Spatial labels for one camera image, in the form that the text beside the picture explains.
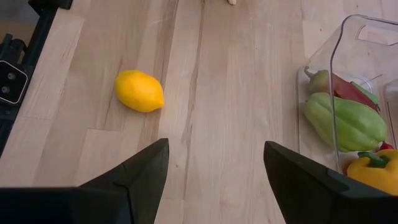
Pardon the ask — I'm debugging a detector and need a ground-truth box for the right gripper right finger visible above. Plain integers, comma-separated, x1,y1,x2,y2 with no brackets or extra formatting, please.
263,141,398,224

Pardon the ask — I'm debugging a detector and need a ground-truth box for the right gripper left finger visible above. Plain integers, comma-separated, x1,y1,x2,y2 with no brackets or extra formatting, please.
0,138,170,224

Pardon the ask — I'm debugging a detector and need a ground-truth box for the yellow bell pepper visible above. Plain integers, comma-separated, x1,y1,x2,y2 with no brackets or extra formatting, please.
345,149,398,197

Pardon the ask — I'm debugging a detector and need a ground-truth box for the green chayote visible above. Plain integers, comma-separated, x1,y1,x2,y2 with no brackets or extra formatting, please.
303,91,389,153

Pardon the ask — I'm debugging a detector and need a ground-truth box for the small red chili pepper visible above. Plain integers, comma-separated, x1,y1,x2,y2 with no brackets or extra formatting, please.
378,141,395,152

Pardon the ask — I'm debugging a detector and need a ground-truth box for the long red green pepper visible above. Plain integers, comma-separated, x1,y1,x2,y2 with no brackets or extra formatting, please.
303,67,381,113

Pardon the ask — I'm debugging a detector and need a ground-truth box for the large yellow lemon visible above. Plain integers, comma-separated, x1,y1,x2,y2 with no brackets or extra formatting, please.
114,69,165,113

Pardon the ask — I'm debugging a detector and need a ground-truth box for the clear plastic bin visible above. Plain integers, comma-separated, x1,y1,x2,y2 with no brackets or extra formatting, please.
384,79,398,142
296,14,398,175

